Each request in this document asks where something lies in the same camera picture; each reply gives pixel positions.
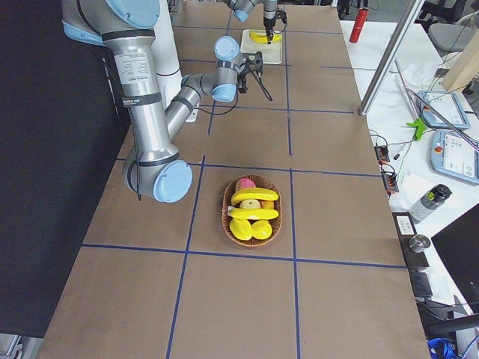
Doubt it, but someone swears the yellow banana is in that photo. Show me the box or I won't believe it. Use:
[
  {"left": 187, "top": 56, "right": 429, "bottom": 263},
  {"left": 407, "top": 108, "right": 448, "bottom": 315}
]
[
  {"left": 271, "top": 34, "right": 282, "bottom": 43},
  {"left": 249, "top": 30, "right": 271, "bottom": 44},
  {"left": 227, "top": 206, "right": 279, "bottom": 221},
  {"left": 231, "top": 187, "right": 279, "bottom": 206}
]

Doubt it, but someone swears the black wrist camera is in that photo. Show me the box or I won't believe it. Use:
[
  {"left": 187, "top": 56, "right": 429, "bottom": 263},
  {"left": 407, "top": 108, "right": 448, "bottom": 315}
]
[{"left": 242, "top": 51, "right": 263, "bottom": 78}]

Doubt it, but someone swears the blue teach pendant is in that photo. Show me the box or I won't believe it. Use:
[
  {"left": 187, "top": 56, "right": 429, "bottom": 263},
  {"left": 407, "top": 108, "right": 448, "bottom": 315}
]
[
  {"left": 417, "top": 90, "right": 471, "bottom": 130},
  {"left": 430, "top": 131, "right": 478, "bottom": 185}
]

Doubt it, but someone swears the brown woven basket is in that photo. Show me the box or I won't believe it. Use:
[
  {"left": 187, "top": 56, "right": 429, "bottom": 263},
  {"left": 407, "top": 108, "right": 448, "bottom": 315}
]
[{"left": 222, "top": 174, "right": 282, "bottom": 248}]

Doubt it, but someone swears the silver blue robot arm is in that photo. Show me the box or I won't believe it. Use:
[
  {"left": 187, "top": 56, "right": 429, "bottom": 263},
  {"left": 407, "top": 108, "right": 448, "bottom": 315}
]
[
  {"left": 61, "top": 1, "right": 246, "bottom": 203},
  {"left": 222, "top": 0, "right": 280, "bottom": 45}
]

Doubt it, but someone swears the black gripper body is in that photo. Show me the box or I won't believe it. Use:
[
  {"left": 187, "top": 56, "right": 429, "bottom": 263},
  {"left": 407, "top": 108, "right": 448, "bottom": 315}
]
[
  {"left": 261, "top": 0, "right": 278, "bottom": 28},
  {"left": 237, "top": 69, "right": 250, "bottom": 93}
]

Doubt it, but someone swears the long metal reacher grabber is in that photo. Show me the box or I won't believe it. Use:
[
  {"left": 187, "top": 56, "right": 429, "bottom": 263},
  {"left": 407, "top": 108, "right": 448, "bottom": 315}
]
[{"left": 394, "top": 60, "right": 478, "bottom": 152}]

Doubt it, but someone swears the small metal cup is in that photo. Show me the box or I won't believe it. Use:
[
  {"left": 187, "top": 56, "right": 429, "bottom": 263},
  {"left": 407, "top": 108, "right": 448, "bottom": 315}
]
[{"left": 408, "top": 234, "right": 431, "bottom": 254}]

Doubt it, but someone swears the orange black electronics box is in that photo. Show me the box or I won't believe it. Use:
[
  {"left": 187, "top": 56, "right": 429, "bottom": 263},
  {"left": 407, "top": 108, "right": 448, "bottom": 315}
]
[{"left": 374, "top": 145, "right": 390, "bottom": 165}]

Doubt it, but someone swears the yellow lemon right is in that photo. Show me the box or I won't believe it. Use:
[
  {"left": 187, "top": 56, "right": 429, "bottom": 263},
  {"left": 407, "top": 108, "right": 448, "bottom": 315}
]
[{"left": 251, "top": 220, "right": 272, "bottom": 240}]

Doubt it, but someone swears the black monitor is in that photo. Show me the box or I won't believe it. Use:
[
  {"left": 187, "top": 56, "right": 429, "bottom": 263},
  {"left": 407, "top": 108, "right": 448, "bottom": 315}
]
[{"left": 432, "top": 205, "right": 478, "bottom": 313}]

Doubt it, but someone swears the aluminium frame post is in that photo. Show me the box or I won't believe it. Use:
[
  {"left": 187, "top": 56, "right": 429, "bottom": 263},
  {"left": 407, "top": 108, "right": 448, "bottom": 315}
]
[{"left": 359, "top": 0, "right": 425, "bottom": 116}]

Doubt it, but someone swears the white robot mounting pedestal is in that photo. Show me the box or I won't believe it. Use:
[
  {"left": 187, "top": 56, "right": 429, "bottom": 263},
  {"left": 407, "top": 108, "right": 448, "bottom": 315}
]
[{"left": 151, "top": 0, "right": 183, "bottom": 109}]

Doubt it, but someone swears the grey water bottle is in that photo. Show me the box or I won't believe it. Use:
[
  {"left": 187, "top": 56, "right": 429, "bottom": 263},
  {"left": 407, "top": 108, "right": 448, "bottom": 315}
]
[{"left": 409, "top": 184, "right": 452, "bottom": 224}]

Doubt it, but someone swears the yellow green apple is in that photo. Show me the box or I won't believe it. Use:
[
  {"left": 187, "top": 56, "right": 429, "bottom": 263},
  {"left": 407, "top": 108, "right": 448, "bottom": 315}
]
[{"left": 239, "top": 199, "right": 262, "bottom": 209}]

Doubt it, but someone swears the near blue teach pendant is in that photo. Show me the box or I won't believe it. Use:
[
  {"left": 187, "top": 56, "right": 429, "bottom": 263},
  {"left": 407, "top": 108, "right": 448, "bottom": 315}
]
[{"left": 430, "top": 131, "right": 478, "bottom": 185}]

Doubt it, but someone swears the red cylindrical bottle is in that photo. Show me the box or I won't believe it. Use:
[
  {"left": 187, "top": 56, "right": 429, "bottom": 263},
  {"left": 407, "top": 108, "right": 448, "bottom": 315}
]
[{"left": 349, "top": 7, "right": 369, "bottom": 43}]

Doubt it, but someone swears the red orange mango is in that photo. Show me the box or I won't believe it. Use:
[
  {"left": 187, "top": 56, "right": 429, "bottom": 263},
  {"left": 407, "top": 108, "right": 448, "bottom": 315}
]
[{"left": 260, "top": 200, "right": 275, "bottom": 209}]

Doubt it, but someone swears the far blue teach pendant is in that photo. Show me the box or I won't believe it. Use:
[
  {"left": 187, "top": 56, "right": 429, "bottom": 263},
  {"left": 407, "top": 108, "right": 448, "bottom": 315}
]
[{"left": 417, "top": 90, "right": 471, "bottom": 130}]

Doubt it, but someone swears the pink red apple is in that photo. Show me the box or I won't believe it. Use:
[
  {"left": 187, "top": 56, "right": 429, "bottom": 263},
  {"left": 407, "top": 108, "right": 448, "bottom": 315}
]
[{"left": 235, "top": 177, "right": 256, "bottom": 191}]

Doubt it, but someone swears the white rectangular bear tray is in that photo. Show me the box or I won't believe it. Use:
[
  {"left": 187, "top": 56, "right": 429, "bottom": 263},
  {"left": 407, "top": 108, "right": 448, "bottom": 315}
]
[{"left": 239, "top": 28, "right": 284, "bottom": 65}]

